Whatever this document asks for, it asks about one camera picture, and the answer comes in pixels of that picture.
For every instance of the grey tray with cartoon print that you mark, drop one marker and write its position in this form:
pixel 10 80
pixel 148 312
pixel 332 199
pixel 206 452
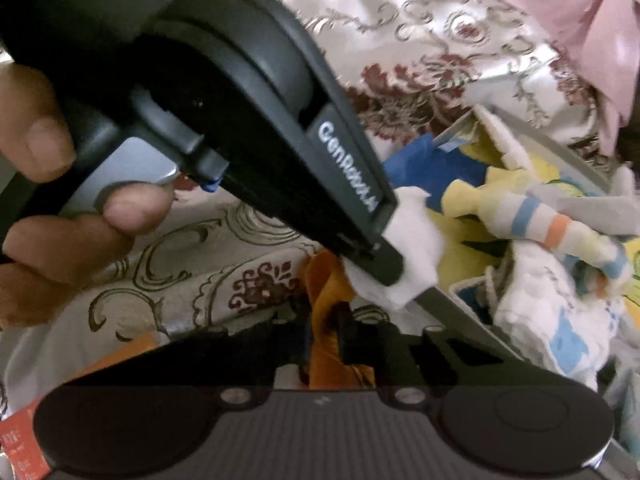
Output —
pixel 550 145

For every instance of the yellow striped sock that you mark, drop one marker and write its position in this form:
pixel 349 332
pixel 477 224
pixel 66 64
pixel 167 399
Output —
pixel 500 210

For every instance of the white towel with blue patches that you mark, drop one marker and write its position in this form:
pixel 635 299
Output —
pixel 530 310

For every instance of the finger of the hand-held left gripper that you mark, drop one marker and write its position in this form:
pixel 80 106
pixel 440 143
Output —
pixel 465 320

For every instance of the pink bed sheet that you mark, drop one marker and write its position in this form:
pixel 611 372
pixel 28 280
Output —
pixel 575 10

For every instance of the person's left hand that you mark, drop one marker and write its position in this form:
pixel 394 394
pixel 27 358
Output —
pixel 40 140

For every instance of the orange cloth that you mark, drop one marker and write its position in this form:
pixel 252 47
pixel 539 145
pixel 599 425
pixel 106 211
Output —
pixel 325 280

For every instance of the floral satin bedspread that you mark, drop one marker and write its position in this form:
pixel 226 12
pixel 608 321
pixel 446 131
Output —
pixel 225 270

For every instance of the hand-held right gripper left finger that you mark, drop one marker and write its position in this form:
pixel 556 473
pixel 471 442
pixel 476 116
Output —
pixel 280 350

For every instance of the orange and white box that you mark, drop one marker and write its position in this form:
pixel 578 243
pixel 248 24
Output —
pixel 20 445

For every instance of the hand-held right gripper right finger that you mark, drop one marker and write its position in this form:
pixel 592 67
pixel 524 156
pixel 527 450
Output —
pixel 380 345

